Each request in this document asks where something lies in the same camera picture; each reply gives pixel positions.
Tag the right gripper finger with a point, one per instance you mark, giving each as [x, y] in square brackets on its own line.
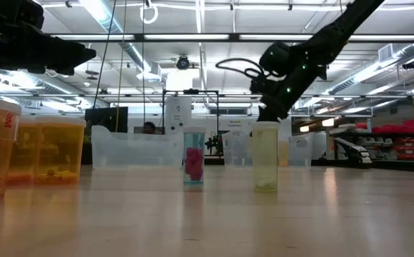
[266, 113]
[280, 112]

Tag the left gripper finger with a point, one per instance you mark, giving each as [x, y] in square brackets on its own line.
[62, 69]
[73, 51]

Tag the yellow-green pill bottle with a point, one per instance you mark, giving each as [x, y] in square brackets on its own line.
[265, 157]

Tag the orange pill bottle white cap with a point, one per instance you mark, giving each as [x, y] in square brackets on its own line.
[60, 153]

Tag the teal bottle pink pills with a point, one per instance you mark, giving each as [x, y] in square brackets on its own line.
[193, 160]

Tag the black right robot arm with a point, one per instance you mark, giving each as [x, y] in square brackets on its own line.
[328, 35]

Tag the clear plastic bin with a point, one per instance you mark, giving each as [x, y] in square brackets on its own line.
[135, 151]
[235, 150]

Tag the distant small black robot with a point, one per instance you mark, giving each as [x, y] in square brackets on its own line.
[214, 144]

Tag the black monitor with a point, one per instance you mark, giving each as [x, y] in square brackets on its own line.
[107, 119]

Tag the distant white black machine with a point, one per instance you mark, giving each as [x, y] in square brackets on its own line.
[357, 153]

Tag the white cabinet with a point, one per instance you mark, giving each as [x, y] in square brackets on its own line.
[178, 110]

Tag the round black ceiling fixture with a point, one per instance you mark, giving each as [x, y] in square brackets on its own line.
[183, 62]

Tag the black overhead light bar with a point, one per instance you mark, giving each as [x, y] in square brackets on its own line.
[185, 37]

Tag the person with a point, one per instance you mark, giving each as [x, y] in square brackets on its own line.
[149, 128]

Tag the black gantry frame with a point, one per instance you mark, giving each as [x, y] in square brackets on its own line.
[191, 91]

